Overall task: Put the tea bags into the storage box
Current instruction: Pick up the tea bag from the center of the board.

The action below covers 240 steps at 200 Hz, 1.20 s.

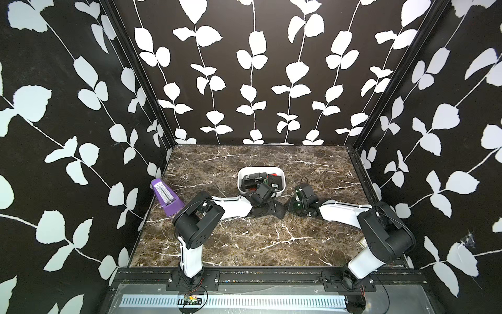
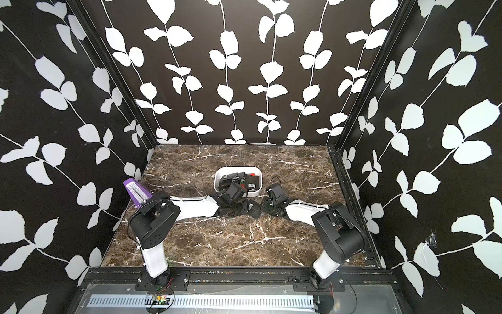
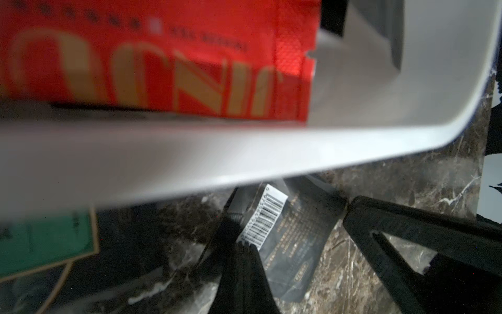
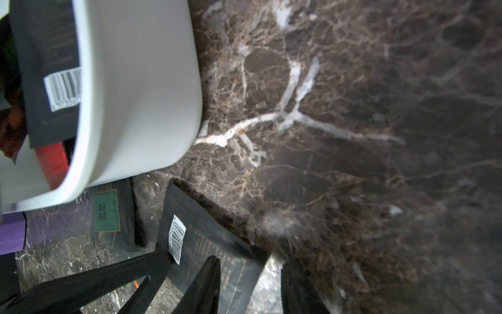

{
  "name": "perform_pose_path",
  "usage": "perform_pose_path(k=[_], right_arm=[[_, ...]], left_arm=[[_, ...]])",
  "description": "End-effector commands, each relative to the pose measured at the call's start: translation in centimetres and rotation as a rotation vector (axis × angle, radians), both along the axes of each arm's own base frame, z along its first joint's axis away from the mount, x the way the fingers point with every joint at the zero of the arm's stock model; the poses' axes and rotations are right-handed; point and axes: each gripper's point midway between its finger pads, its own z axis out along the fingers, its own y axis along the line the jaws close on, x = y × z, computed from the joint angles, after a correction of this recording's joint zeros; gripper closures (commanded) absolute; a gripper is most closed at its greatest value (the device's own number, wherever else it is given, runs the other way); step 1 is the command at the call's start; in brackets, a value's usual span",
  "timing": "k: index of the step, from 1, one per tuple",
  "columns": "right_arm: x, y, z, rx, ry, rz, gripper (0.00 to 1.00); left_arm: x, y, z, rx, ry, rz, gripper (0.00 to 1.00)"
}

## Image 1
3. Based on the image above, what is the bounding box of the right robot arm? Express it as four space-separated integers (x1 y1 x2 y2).
286 183 417 288

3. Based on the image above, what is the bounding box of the small circuit board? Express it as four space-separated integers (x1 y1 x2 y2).
180 294 204 307

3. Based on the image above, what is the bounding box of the black tea bag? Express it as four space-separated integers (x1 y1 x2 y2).
249 200 287 219
240 172 267 192
267 173 284 190

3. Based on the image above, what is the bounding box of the white perforated strip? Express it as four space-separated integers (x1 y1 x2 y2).
119 294 347 311

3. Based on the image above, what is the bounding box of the white storage box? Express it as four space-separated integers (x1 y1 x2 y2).
237 166 286 196

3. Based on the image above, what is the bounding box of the purple metronome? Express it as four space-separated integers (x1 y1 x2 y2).
150 179 185 217

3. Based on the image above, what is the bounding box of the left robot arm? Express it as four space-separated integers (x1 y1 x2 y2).
173 183 286 283

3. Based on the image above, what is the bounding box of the black tea bag top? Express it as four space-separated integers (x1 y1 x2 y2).
240 172 267 192

